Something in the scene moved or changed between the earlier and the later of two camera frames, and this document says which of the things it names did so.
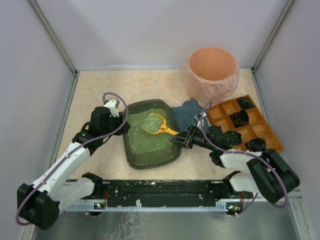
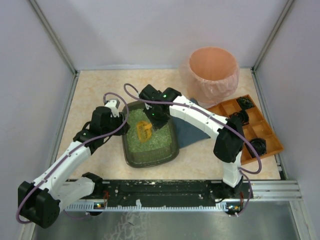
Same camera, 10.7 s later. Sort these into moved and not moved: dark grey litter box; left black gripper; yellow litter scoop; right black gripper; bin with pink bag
Moved: right black gripper; yellow litter scoop
Not moved: dark grey litter box; bin with pink bag; left black gripper
